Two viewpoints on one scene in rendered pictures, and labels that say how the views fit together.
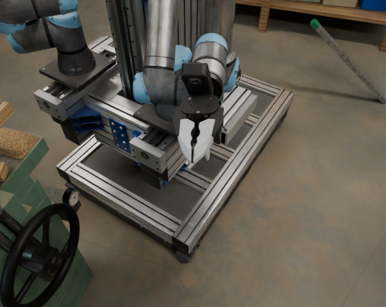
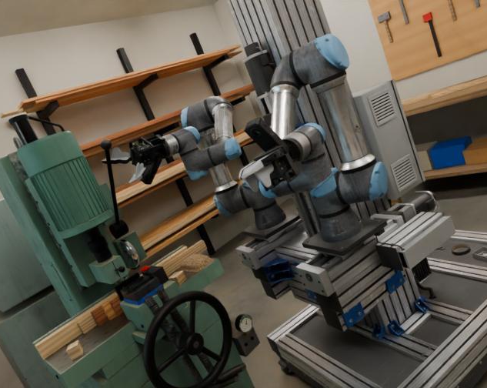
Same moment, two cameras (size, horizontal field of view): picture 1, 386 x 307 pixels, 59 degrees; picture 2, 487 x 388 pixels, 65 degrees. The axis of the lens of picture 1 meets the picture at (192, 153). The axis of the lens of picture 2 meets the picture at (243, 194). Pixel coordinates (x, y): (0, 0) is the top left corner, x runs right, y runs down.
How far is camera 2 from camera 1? 60 cm
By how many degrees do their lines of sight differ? 47
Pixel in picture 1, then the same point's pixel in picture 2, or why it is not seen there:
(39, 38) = (236, 199)
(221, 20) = (341, 127)
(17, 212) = not seen: hidden behind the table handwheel
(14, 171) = (189, 279)
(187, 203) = (401, 373)
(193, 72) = (249, 125)
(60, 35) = (251, 194)
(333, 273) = not seen: outside the picture
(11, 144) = (192, 262)
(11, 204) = (172, 289)
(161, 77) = not seen: hidden behind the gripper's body
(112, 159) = (321, 329)
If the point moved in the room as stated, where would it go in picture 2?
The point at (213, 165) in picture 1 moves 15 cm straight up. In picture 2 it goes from (441, 331) to (431, 301)
